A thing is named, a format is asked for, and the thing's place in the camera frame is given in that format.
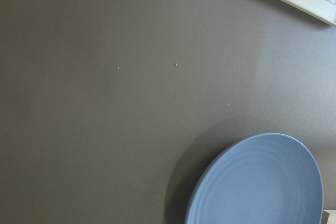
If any blue plate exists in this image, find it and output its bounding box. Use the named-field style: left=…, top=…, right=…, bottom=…
left=185, top=133, right=324, bottom=223

